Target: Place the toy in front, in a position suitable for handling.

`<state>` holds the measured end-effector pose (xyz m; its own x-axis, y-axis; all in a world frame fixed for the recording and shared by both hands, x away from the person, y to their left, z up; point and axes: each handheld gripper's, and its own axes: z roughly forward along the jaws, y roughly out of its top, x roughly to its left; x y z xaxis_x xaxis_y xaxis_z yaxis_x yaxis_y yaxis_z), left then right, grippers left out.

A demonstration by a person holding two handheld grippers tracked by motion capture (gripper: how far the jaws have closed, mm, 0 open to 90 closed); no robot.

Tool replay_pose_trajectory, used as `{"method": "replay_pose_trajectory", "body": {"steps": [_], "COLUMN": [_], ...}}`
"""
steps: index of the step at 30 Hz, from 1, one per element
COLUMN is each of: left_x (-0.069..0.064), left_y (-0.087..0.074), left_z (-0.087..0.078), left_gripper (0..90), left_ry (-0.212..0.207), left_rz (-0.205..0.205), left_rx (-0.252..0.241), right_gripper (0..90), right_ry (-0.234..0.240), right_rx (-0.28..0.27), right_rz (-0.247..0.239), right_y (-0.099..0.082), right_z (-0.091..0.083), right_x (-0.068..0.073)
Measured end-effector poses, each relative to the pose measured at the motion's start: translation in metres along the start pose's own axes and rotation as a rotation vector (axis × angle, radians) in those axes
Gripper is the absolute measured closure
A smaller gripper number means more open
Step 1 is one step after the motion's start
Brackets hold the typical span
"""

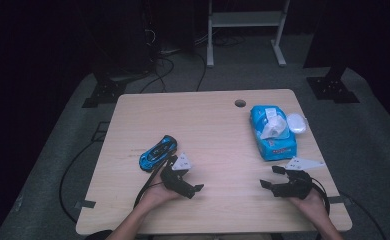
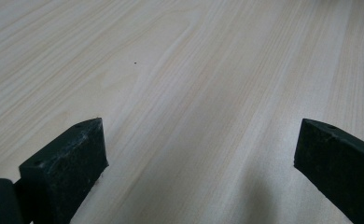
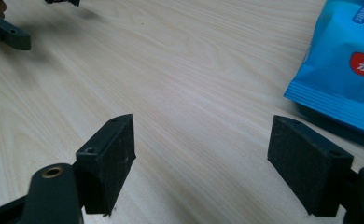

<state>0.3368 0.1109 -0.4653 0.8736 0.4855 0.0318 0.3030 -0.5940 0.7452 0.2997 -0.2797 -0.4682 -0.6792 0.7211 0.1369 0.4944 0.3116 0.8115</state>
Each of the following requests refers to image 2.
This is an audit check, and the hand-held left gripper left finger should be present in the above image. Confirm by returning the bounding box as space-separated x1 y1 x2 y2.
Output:
19 117 109 224

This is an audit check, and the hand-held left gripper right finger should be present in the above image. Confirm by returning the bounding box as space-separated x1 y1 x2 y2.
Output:
293 118 364 224

